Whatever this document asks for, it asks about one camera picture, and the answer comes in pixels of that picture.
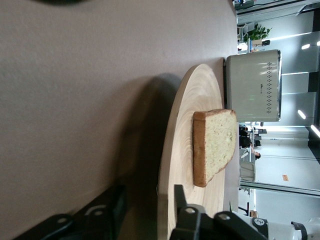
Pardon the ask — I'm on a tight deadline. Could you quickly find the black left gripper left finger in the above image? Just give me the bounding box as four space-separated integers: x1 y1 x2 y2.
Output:
14 184 127 240

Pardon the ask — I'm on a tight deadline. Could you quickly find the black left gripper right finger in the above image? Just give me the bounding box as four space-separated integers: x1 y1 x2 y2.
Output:
169 184 268 240

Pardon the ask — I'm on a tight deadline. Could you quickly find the bread slice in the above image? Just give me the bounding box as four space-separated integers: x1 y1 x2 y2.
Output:
192 108 238 188

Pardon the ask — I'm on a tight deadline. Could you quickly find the round wooden plate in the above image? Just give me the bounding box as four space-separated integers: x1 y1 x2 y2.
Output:
156 63 232 240

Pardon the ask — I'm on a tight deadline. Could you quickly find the beige and chrome toaster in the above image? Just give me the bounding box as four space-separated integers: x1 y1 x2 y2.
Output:
223 49 283 123

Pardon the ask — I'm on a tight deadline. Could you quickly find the seated person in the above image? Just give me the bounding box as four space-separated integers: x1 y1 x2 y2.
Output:
250 145 263 161

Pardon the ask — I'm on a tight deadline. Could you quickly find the green potted plant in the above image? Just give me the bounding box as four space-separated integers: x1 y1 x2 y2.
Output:
243 22 273 43

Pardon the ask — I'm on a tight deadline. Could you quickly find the aluminium frame bar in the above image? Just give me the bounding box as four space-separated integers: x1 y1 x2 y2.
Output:
239 180 320 196

